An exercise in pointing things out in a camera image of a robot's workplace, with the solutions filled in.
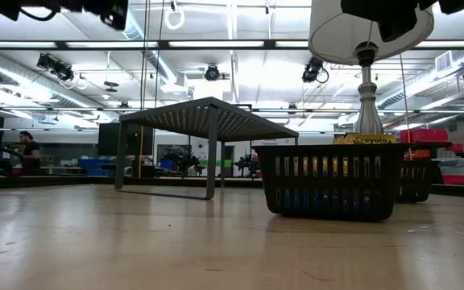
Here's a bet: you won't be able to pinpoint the white shade silver lamp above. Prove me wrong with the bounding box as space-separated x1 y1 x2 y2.
308 0 435 136

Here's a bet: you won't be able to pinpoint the grey perforated metal riser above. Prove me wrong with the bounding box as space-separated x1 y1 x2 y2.
114 96 300 201

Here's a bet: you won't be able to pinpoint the yellow hanging cable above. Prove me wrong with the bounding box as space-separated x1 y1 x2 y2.
138 124 145 178
399 52 417 162

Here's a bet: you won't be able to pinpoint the black overhead camera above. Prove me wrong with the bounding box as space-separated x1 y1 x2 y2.
204 64 221 81

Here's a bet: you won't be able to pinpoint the red storage bin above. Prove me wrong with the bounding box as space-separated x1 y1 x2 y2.
442 173 464 186
400 128 450 145

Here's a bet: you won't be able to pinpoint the dark wall screen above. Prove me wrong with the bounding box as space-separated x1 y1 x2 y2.
157 143 193 163

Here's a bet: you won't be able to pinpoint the black table frame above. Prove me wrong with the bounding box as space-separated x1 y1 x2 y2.
0 172 464 199

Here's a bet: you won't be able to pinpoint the white cable loop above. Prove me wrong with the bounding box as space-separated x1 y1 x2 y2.
164 8 186 31

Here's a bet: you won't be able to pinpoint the black ceiling camera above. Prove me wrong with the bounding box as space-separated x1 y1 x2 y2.
301 56 330 85
35 52 76 84

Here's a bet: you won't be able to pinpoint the person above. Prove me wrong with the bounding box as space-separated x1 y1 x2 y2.
19 130 42 175

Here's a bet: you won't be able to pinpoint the dark background table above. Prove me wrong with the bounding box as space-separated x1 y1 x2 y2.
400 140 454 156

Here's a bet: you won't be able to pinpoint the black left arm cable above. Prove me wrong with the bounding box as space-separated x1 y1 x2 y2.
0 90 27 177

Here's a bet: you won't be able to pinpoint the black slotted plastic basket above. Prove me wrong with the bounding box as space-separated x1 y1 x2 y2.
395 158 439 205
251 143 409 223

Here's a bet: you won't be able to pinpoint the blue storage bins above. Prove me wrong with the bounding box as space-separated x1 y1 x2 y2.
77 158 116 177

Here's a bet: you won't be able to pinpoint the black hanging cable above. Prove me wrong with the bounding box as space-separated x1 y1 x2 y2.
139 0 151 110
154 0 166 108

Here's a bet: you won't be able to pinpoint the overhead frame light bar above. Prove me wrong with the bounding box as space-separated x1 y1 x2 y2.
0 39 464 51

